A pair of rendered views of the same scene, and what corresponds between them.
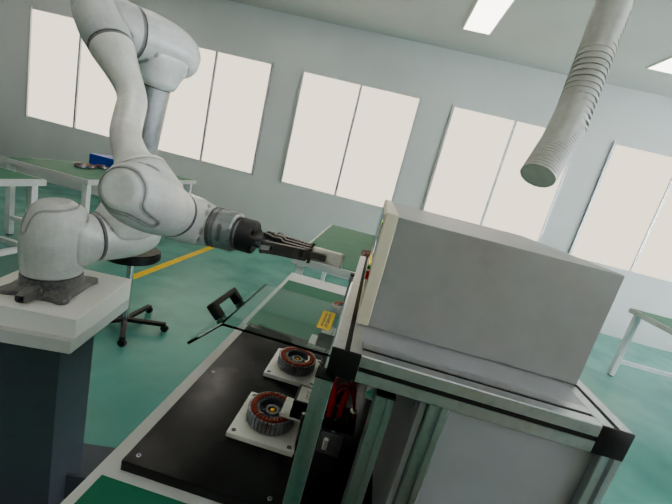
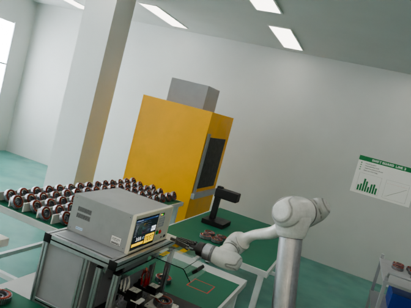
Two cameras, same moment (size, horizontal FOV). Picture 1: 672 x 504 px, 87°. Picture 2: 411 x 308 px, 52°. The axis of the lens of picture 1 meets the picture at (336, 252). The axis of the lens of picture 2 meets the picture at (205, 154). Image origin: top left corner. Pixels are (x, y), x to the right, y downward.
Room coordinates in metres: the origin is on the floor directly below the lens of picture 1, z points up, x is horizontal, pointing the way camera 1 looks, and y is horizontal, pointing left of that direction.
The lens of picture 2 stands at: (2.95, 0.69, 1.89)
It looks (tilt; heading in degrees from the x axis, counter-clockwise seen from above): 5 degrees down; 195
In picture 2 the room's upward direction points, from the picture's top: 15 degrees clockwise
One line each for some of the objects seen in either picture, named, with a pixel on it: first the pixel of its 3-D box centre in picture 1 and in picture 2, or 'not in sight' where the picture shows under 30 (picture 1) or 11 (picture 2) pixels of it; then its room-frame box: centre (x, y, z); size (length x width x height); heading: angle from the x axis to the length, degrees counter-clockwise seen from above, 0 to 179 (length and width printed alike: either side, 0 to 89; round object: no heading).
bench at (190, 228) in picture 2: not in sight; (229, 264); (-1.55, 0.03, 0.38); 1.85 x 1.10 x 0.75; 176
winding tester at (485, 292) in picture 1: (456, 269); (123, 217); (0.79, -0.28, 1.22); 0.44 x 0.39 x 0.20; 176
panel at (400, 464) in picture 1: (392, 371); (119, 271); (0.81, -0.21, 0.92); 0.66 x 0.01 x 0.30; 176
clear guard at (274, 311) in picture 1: (293, 327); (174, 261); (0.68, 0.05, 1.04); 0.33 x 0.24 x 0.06; 86
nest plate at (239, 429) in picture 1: (269, 421); (161, 305); (0.71, 0.05, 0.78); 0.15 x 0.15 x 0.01; 86
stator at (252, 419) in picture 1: (271, 412); (162, 302); (0.71, 0.05, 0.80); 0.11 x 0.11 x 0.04
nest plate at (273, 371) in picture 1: (295, 367); not in sight; (0.95, 0.03, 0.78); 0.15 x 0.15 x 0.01; 86
